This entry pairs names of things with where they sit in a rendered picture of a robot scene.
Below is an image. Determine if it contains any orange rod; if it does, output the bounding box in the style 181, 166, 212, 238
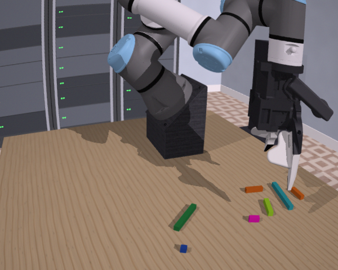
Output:
291, 187, 304, 200
245, 186, 263, 193

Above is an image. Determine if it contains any small magenta block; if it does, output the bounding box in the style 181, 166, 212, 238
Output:
248, 215, 260, 222

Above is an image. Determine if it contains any turquoise rod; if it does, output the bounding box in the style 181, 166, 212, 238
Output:
272, 182, 293, 210

